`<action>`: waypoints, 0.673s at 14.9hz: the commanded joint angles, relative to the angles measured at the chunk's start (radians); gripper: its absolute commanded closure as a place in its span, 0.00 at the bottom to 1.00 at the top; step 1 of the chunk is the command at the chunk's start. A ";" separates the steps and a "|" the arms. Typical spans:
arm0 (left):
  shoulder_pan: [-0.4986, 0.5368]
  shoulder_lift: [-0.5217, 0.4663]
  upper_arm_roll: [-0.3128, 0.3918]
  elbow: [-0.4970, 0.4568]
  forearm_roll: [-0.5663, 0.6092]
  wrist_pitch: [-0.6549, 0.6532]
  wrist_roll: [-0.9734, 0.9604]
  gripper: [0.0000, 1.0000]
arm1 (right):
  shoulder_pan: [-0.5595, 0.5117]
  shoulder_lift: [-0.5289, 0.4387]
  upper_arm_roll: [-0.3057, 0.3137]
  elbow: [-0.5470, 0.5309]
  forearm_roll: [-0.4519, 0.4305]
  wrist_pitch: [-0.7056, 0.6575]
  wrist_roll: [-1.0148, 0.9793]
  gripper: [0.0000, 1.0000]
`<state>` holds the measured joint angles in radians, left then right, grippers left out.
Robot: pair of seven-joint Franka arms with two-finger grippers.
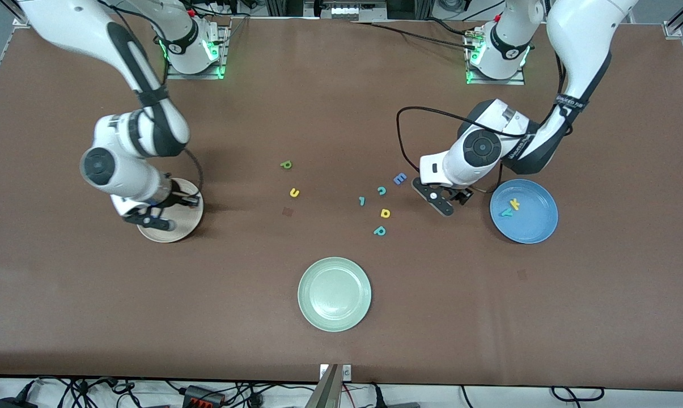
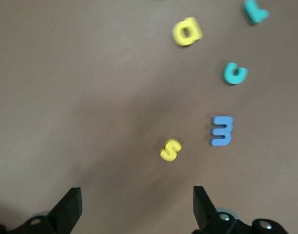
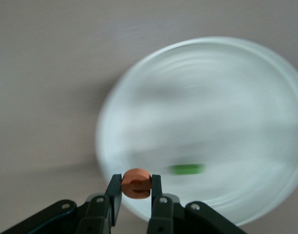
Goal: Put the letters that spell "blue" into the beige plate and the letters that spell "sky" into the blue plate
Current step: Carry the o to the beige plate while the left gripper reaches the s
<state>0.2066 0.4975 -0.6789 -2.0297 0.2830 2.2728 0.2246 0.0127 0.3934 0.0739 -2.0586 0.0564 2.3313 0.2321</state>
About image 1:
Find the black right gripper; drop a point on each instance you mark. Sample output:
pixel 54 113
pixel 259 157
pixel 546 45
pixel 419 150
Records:
pixel 178 199

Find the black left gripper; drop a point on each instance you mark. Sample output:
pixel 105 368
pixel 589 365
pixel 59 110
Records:
pixel 463 195

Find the teal letter y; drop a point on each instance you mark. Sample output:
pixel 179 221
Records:
pixel 506 213

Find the yellow letter k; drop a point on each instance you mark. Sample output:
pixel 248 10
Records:
pixel 514 203

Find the green letter p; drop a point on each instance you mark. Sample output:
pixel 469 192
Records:
pixel 285 165

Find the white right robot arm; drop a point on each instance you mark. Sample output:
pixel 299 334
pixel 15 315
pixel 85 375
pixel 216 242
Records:
pixel 126 136

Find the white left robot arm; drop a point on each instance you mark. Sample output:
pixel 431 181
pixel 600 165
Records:
pixel 480 148

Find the beige brown round plate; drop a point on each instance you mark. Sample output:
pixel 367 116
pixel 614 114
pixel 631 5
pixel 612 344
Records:
pixel 185 221

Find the blue round plate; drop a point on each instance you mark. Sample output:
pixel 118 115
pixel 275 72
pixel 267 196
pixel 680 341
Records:
pixel 531 218

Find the blue letter E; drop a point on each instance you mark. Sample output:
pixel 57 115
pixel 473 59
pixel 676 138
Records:
pixel 398 179

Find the teal letter p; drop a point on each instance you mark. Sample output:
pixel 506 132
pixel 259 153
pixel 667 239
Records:
pixel 377 232

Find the pale green round plate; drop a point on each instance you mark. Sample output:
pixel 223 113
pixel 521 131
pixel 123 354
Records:
pixel 334 294

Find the black orange power strip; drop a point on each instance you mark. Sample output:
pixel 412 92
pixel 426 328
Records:
pixel 204 395

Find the metal control box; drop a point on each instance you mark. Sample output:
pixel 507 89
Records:
pixel 347 10

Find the black power adapter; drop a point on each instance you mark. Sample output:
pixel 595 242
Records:
pixel 12 403

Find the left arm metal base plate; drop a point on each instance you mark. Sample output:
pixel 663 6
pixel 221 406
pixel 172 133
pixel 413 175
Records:
pixel 517 81

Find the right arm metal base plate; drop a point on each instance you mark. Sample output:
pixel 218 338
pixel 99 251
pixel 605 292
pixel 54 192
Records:
pixel 177 73

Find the grey metal camera post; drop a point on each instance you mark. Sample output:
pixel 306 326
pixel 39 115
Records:
pixel 325 391

